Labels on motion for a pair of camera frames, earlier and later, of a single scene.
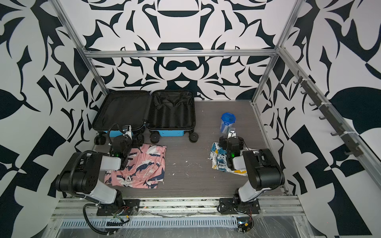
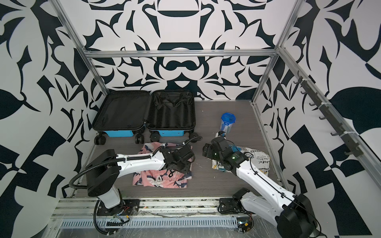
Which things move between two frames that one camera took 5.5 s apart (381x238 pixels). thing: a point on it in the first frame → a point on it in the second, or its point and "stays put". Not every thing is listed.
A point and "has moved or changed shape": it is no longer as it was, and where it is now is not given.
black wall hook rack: (355, 149) stays put
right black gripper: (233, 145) → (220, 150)
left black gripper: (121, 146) → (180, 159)
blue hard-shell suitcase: (160, 112) stays put
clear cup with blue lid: (227, 120) stays put
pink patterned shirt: (145, 168) has moved or changed shape
